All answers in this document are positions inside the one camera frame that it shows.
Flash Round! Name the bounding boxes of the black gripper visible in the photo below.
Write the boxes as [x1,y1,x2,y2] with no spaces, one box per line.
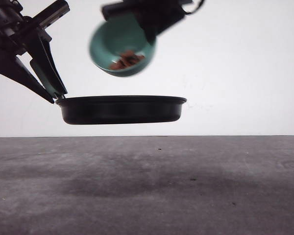
[101,0,193,43]
[0,0,70,104]

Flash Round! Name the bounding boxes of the mint green bowl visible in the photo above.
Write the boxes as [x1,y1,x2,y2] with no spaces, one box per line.
[89,13,156,77]

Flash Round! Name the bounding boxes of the brown beef pieces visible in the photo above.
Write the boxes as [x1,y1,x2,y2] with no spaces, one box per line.
[109,50,145,70]

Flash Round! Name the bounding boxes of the black frying pan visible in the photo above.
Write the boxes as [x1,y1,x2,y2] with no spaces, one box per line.
[55,95,187,125]

